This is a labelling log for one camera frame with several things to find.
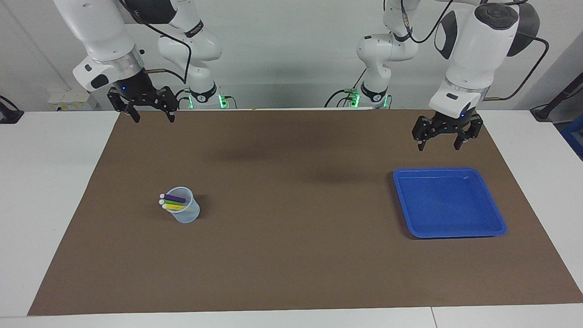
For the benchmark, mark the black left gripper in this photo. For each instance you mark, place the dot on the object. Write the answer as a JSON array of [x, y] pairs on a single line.
[[451, 123]]

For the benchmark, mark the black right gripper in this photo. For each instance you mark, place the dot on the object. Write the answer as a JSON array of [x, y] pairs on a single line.
[[136, 89]]

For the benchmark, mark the purple pen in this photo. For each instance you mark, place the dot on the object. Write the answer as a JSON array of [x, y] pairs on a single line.
[[175, 198]]

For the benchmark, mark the green pen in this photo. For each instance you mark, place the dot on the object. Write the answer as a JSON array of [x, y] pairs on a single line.
[[172, 202]]

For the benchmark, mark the yellow pen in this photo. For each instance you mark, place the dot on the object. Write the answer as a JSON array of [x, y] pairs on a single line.
[[175, 207]]

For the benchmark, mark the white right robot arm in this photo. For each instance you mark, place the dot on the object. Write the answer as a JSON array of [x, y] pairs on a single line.
[[104, 32]]

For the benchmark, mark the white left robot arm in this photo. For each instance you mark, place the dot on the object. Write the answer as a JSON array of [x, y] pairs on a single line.
[[473, 50]]

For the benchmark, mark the blue plastic tray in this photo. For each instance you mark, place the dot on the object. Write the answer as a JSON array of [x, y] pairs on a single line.
[[448, 205]]

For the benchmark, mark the black stand pole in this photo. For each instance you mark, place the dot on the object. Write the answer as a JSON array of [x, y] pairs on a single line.
[[560, 98]]

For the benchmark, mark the clear plastic cup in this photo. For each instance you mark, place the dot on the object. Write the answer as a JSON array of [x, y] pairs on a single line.
[[187, 215]]

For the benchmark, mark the blue storage bin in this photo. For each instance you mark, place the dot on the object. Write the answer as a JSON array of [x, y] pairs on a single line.
[[575, 134]]

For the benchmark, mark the brown table mat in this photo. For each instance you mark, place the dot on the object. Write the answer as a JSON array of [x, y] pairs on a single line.
[[291, 255]]

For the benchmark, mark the white wall socket box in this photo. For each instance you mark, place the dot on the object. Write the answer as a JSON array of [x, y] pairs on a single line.
[[70, 100]]

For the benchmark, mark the black clamp mount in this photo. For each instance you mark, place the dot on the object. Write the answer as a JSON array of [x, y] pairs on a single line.
[[9, 116]]

